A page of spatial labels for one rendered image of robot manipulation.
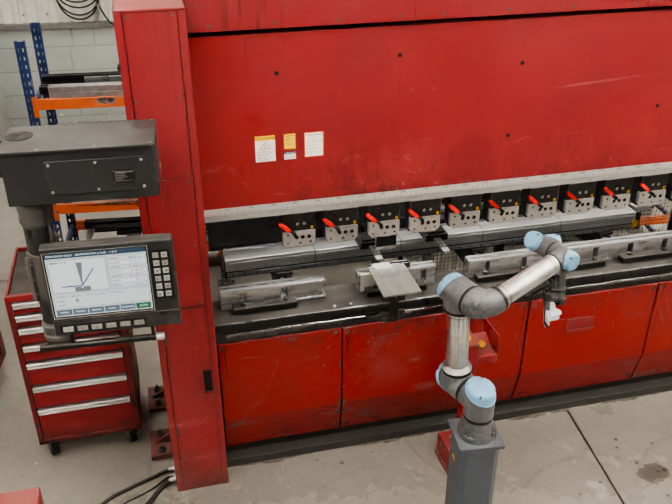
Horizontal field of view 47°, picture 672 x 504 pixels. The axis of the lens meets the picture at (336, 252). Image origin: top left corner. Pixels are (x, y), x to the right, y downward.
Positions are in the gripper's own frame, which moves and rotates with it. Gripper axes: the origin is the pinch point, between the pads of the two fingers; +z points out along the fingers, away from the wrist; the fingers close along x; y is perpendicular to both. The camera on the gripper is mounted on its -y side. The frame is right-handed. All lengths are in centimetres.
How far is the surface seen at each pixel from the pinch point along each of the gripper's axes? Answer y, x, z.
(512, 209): -11, 58, -68
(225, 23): -124, -53, -100
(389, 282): -66, 47, -26
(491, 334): -19, 65, -8
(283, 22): -104, -45, -105
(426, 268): -51, 66, -39
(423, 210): -52, 41, -60
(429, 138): -49, 15, -85
